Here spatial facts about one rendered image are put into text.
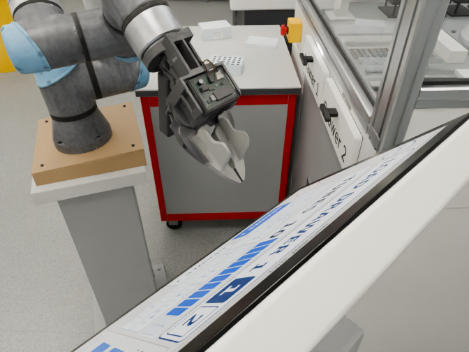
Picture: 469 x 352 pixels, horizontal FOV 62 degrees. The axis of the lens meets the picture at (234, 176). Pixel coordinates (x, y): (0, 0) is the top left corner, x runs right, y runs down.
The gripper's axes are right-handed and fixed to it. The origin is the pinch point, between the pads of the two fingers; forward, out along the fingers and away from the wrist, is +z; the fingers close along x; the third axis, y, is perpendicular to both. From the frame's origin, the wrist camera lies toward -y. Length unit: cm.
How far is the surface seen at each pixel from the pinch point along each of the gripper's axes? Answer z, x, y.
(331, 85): -7, 53, -23
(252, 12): -64, 110, -91
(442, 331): 74, 59, -42
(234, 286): 7.3, -17.3, 20.8
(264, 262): 7.3, -14.3, 21.0
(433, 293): 56, 52, -30
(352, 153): 9.1, 36.7, -13.8
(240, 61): -36, 66, -64
